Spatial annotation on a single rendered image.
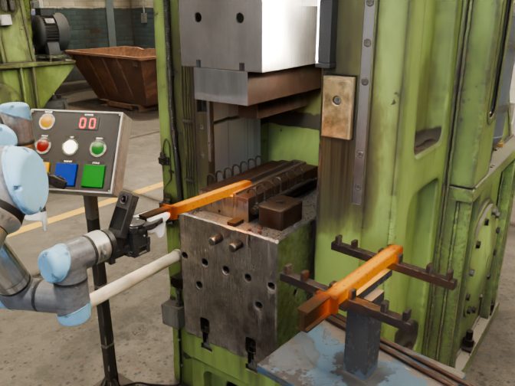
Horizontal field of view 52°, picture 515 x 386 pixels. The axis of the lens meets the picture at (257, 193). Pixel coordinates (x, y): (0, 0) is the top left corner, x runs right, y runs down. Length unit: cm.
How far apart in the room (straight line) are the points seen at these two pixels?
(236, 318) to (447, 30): 110
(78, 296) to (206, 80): 72
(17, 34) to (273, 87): 502
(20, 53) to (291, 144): 471
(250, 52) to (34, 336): 193
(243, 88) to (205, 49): 17
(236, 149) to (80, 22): 894
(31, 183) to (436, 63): 127
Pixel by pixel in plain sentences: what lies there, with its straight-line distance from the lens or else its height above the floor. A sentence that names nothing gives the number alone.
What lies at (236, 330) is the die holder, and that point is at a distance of 174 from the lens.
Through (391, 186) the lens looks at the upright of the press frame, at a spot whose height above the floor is 107.
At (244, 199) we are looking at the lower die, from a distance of 159.
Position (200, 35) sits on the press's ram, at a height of 146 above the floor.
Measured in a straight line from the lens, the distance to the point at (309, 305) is 103.
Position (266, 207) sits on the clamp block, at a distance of 155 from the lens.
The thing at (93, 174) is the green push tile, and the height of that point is 102.
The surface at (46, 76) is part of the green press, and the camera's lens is 672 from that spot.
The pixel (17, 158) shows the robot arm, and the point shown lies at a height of 130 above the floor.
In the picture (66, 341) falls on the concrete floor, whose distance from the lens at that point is 282.
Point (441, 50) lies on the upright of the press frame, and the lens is 179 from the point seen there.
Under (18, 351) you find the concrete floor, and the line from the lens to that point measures 283.
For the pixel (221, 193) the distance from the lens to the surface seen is 157.
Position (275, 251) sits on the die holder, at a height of 88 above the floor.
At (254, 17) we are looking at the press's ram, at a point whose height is 151.
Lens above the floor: 154
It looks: 20 degrees down
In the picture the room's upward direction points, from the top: straight up
